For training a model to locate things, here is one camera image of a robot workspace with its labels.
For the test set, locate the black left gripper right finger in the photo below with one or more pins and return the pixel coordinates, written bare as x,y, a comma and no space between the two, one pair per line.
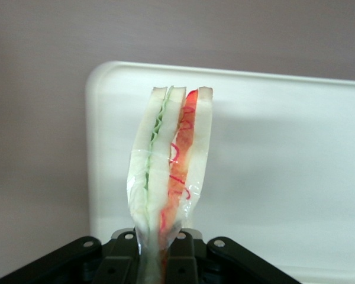
182,260

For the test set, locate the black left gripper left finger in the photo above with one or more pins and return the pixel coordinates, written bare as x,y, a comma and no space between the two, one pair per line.
121,260

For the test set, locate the triangle sandwich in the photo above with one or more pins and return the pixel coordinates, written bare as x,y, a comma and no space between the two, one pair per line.
158,148

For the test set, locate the cream rectangular plastic tray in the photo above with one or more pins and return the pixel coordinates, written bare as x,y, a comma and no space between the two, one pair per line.
284,148

